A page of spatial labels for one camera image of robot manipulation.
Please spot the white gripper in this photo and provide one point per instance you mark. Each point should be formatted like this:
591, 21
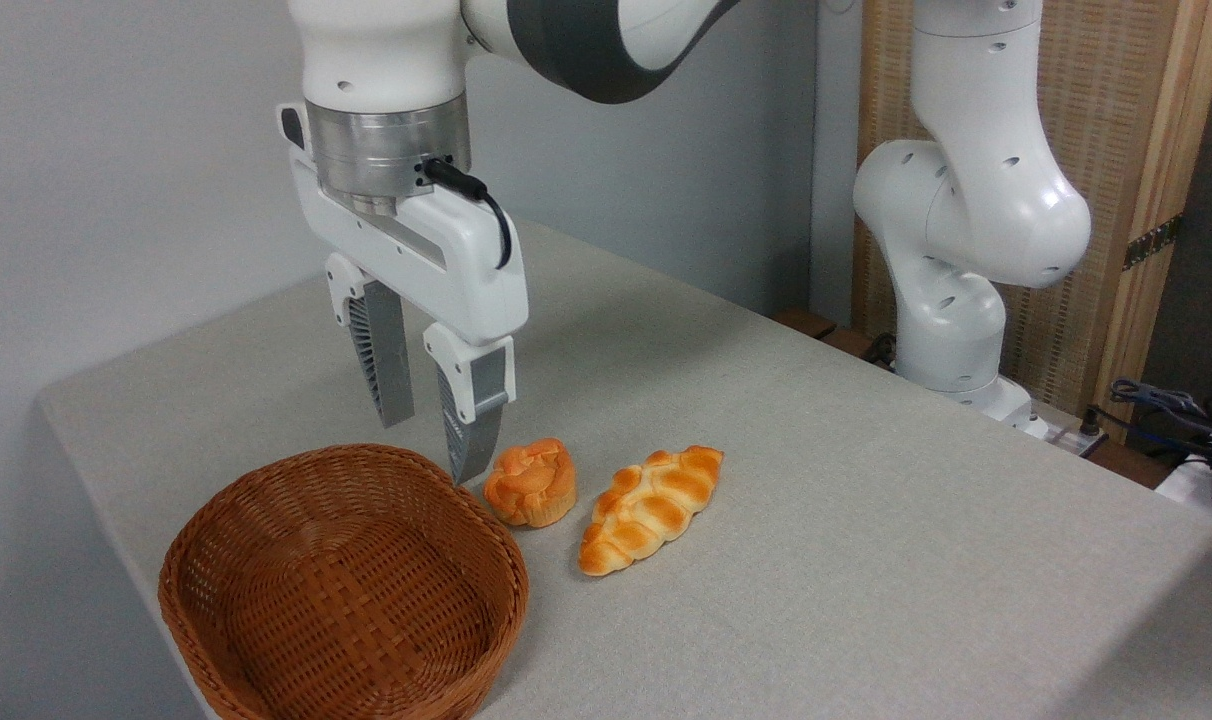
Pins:
446, 270

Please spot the round orange bread bun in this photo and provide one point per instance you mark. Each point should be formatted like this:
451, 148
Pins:
531, 490

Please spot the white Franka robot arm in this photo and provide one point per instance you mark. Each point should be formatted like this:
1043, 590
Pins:
976, 200

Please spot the brown wicker basket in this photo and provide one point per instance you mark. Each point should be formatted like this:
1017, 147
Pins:
346, 600

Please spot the braided golden bread loaf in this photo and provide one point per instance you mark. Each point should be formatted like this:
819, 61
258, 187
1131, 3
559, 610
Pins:
651, 505

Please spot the grey tablecloth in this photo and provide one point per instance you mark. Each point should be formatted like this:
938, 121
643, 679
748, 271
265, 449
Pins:
866, 600

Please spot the black screen hinge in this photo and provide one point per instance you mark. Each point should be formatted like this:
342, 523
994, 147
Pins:
1151, 243

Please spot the wooden rattan screen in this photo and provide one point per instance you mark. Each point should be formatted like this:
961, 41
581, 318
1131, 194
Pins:
1116, 100

